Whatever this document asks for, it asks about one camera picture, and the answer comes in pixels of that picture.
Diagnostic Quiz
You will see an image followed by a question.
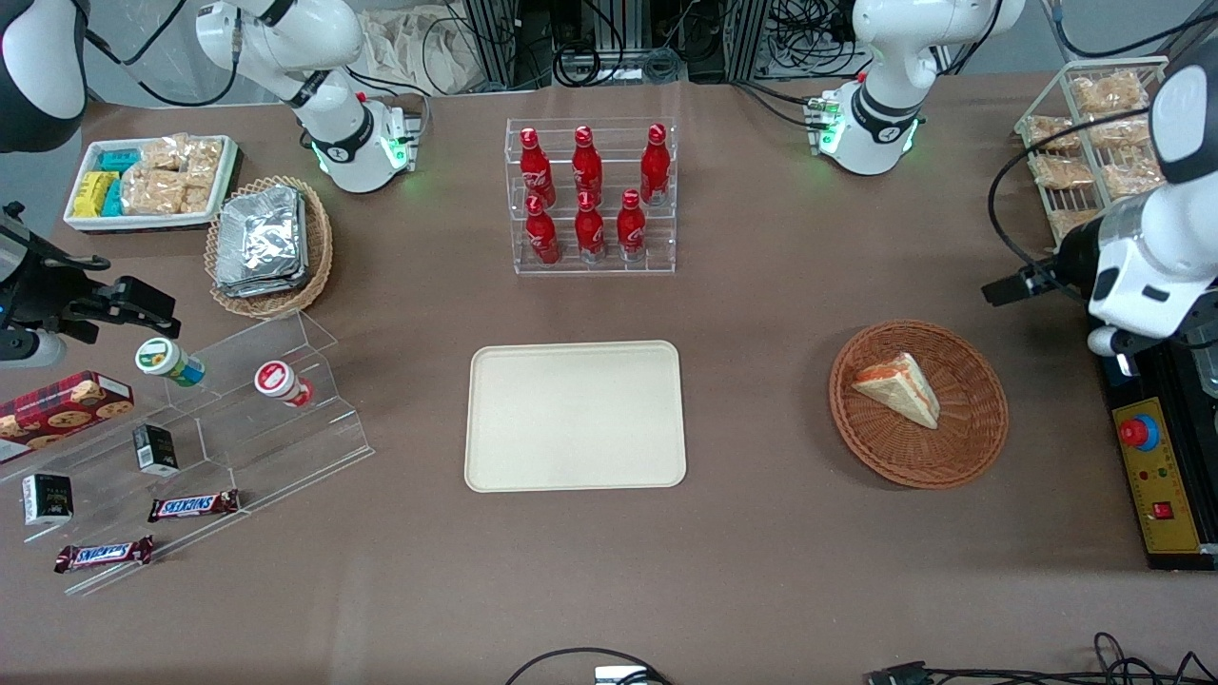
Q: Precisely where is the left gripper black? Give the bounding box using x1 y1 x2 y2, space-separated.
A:
984 217 1110 307

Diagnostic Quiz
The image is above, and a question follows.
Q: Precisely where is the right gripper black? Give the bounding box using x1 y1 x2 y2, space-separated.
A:
0 243 180 343

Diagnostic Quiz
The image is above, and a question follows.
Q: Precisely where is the triangular sandwich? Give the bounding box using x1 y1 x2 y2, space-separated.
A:
851 352 942 431

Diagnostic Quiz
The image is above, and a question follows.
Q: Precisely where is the white rectangular snack tray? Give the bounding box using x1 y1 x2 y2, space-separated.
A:
63 134 239 234

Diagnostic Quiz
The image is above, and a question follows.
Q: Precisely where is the brown wicker basket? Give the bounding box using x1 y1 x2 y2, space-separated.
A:
829 320 1010 490

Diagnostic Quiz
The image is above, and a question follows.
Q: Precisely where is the light wicker basket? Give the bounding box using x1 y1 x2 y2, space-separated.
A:
205 175 334 320

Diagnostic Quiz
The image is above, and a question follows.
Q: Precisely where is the beige plastic tray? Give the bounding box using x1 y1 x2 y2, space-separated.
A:
464 340 688 494

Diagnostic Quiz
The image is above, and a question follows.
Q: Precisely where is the green lid yogurt cup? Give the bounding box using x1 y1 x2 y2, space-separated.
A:
134 337 206 388

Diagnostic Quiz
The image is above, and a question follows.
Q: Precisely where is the bagged fried snack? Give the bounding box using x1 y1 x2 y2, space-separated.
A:
1026 116 1081 151
1031 155 1095 189
1071 71 1148 115
1102 152 1167 196
1085 114 1154 148
1050 207 1105 241

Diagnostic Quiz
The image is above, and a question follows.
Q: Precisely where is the yellow snack pack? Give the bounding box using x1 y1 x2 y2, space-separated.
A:
73 171 117 218

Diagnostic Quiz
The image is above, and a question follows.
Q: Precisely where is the silver foil pack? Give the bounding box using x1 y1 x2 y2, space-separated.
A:
217 186 305 286
215 190 312 299

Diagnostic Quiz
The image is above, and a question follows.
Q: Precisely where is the red tartan cookie box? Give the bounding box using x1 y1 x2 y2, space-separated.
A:
0 370 135 465

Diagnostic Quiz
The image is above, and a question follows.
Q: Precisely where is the small black carton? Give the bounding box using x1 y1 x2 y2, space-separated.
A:
22 473 74 527
132 423 180 477

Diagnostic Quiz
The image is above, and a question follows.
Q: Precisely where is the red lid yogurt cup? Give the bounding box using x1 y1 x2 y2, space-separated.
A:
254 360 314 409

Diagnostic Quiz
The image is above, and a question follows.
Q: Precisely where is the clear acrylic step display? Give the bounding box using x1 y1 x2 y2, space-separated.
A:
0 309 375 597

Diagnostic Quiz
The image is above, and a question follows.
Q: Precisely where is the Snickers chocolate bar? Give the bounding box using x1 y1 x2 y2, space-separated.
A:
147 489 241 523
54 536 155 574

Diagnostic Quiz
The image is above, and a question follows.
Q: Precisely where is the black yellow control box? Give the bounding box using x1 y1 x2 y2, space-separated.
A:
1094 338 1218 572

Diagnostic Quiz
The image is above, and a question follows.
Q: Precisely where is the red cola bottle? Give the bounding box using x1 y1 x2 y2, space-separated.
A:
524 195 561 265
575 190 606 262
617 188 647 262
639 123 671 206
572 126 604 203
519 127 558 208

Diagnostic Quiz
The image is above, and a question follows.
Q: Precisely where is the clear acrylic bottle rack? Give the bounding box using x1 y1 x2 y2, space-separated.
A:
505 117 678 277

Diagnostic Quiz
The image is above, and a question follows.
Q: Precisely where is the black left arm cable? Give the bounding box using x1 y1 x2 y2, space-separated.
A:
987 108 1158 279

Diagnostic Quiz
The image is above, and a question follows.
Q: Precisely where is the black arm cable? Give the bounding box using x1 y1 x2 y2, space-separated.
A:
987 108 1158 279
84 0 239 108

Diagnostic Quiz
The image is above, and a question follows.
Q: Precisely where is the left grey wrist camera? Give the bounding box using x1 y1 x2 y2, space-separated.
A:
1088 325 1143 380

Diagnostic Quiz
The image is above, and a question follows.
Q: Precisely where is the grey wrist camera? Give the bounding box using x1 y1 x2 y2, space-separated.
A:
1088 325 1143 380
0 328 68 370

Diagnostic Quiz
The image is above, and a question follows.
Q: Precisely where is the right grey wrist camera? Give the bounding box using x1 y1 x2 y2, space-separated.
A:
0 328 68 370

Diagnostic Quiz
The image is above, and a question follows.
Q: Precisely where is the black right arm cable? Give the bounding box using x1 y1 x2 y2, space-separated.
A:
84 0 239 108

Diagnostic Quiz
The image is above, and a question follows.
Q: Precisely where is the beige wire rack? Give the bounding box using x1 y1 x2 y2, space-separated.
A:
1013 55 1171 253

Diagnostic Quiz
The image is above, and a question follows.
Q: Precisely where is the black left base cable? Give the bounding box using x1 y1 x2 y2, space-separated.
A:
731 78 829 129

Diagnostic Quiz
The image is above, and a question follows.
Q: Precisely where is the black base cable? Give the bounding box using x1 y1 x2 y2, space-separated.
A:
344 65 431 144
731 78 829 129

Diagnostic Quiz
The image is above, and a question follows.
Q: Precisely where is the black right base cable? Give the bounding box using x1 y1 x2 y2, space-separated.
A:
344 65 431 144

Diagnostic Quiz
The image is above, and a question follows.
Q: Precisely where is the black cable bundle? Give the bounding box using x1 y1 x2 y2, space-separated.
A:
519 0 724 88
766 0 862 77

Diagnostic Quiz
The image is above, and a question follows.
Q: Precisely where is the aluminium frame post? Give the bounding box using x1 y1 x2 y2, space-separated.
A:
725 0 772 82
463 0 520 91

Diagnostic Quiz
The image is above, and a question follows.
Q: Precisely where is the black cable with connector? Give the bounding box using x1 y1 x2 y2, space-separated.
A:
866 633 1218 685

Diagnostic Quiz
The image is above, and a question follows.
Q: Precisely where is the black looped table cable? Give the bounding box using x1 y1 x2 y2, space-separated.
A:
504 647 672 685

